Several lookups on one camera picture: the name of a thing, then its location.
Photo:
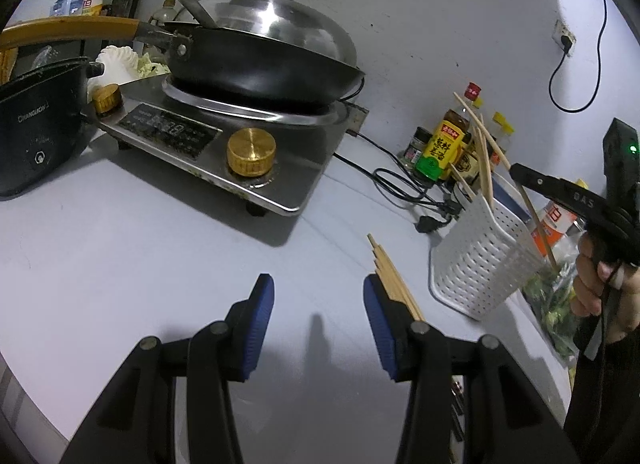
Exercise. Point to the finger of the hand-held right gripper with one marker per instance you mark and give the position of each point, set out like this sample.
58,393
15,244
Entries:
537,179

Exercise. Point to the napa cabbage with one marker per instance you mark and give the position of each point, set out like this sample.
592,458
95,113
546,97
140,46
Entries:
120,62

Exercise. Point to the blue bowl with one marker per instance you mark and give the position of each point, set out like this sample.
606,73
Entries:
515,201

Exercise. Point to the person's right forearm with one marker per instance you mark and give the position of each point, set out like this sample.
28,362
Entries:
610,404

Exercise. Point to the plastic bag of vegetables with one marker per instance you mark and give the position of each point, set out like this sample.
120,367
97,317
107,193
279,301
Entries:
555,304

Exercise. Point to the blue packet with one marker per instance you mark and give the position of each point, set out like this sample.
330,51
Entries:
67,3

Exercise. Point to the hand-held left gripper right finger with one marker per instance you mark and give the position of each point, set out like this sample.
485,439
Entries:
380,324

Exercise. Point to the white plastic utensil basket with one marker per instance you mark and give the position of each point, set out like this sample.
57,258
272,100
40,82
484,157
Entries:
480,264

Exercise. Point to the dark electric cooking pot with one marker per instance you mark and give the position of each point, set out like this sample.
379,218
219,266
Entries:
40,129

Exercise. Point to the brown wooden spatula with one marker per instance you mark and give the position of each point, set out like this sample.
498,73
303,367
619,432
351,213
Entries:
5,67

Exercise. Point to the small spice jar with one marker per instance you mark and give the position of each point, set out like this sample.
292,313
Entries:
417,149

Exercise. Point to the red cap cooking wine bottle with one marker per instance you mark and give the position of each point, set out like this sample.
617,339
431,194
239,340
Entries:
442,149

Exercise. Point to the yellow-cap squeeze bottle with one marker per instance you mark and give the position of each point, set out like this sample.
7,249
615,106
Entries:
555,218

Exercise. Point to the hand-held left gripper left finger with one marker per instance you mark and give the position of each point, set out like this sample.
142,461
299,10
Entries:
257,324

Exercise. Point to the clear glass bottle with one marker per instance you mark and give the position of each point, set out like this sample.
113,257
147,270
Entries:
162,12

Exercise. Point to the pile of wooden chopsticks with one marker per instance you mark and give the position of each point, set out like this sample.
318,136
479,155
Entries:
392,276

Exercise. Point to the person's right hand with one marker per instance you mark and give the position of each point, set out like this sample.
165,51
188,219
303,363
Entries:
627,299

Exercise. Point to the steel wok lid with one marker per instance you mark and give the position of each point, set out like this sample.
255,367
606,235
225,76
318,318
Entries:
280,29

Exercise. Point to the white wall outlet with plug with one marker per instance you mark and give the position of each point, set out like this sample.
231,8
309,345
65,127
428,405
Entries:
564,37

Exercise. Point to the silver induction cooker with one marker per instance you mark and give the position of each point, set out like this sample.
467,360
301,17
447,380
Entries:
200,144

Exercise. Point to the small brass knob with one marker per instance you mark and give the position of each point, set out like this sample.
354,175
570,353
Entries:
107,100

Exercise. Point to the large brass knob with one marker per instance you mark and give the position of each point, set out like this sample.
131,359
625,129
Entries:
251,152

